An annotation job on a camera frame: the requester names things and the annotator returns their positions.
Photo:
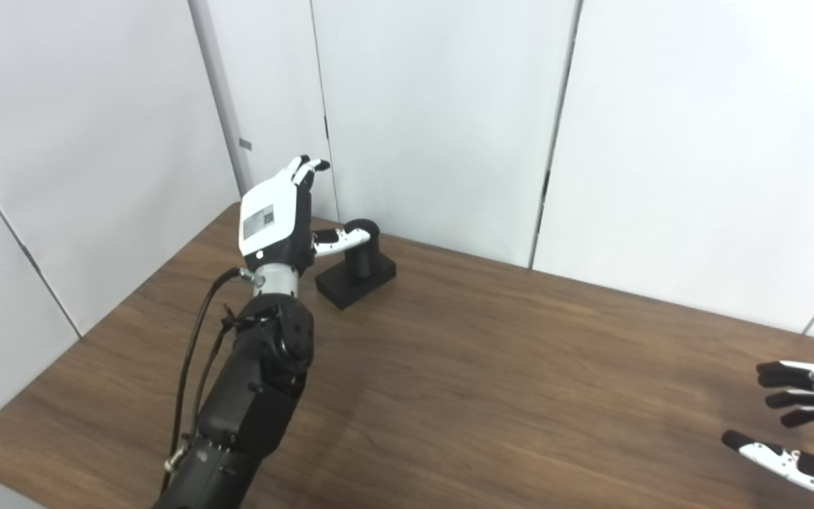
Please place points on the grey wall post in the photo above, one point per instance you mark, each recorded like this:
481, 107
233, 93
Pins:
227, 106

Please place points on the black peg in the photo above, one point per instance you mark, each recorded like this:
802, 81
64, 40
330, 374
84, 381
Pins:
364, 272

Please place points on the white and black left hand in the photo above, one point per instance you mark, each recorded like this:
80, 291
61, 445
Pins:
276, 219

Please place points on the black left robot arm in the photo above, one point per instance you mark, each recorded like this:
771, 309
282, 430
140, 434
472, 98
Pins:
255, 396

